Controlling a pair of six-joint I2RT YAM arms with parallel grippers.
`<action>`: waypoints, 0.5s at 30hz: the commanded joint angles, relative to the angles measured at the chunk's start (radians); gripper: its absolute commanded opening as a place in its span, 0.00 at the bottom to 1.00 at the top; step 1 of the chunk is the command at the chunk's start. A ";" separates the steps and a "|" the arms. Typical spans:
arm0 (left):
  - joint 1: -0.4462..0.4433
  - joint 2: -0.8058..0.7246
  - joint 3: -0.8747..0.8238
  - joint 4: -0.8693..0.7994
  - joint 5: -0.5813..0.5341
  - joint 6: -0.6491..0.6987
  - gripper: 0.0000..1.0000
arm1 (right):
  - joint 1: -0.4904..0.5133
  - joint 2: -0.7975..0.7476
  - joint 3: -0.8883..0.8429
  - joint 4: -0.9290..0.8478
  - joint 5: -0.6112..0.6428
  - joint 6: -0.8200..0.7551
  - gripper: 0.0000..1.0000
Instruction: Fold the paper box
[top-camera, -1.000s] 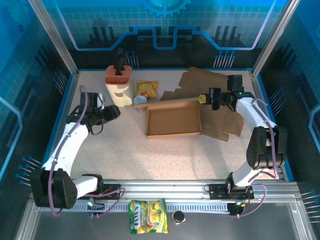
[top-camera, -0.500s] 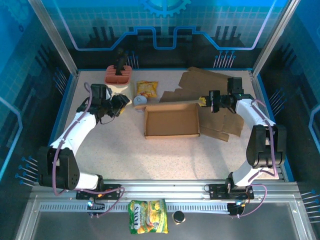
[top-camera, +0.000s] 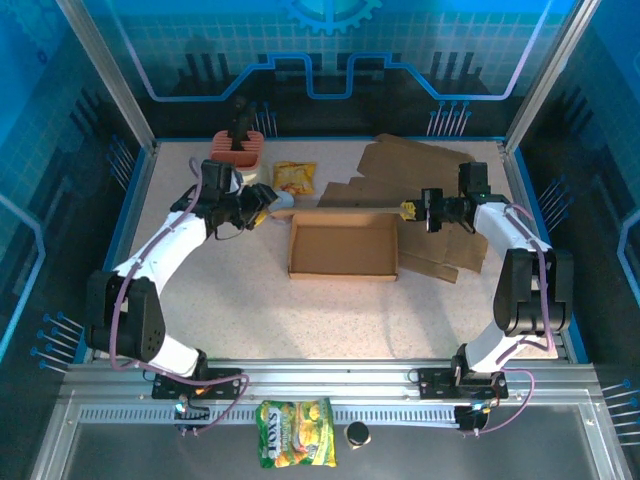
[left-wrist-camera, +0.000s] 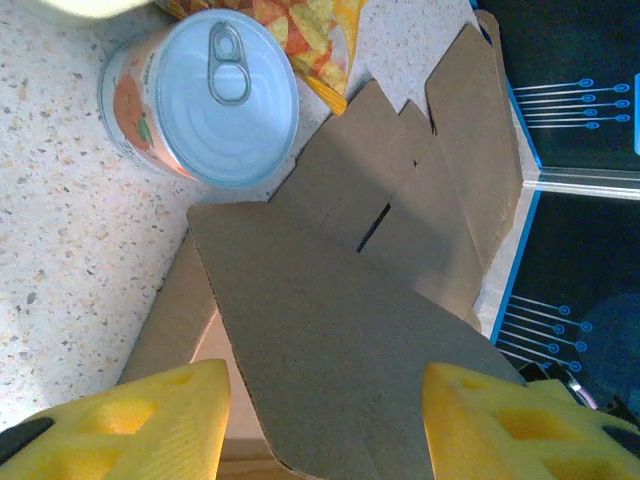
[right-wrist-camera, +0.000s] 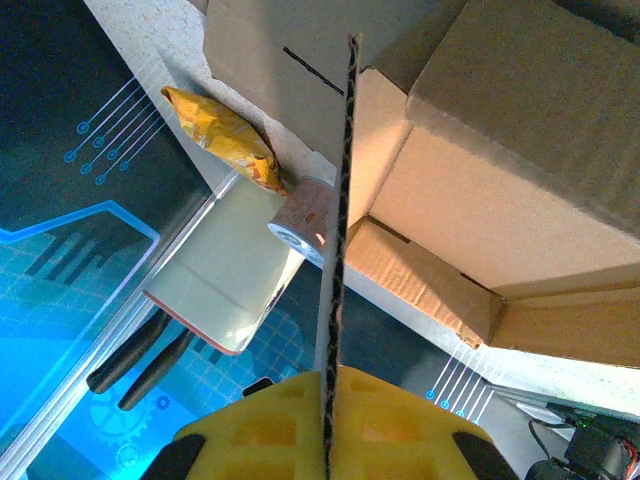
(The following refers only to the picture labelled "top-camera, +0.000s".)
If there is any black controller board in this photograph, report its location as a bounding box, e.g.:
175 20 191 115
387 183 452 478
453 402 494 437
172 397 212 437

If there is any cream knife block pink top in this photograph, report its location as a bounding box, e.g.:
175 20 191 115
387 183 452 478
209 129 275 190

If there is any black knife handle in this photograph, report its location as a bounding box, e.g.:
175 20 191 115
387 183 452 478
227 97 257 151

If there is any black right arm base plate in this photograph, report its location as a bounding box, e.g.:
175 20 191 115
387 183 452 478
417 367 509 401

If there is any aluminium frame post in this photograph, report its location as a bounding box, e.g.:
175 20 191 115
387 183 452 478
502 0 601 152
54 0 160 152

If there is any slotted metal strip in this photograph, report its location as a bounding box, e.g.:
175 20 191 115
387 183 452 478
77 405 464 426

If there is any aluminium front rail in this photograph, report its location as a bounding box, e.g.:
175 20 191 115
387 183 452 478
58 358 601 407

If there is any small black jar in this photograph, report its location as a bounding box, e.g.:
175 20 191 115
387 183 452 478
344 421 372 451

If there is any yellow snack bag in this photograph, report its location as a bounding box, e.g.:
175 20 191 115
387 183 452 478
272 160 319 197

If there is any green candy bag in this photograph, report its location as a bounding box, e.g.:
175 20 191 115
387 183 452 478
254 397 339 470

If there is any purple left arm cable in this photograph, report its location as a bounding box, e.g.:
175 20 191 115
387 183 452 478
110 157 250 436

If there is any brown cardboard mailer box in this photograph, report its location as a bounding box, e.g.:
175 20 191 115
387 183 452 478
317 132 490 285
268 205 417 283

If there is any grey metal front panel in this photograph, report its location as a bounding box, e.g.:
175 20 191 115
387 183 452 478
29 392 634 480

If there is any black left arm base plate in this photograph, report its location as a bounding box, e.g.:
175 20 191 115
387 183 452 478
152 367 244 401

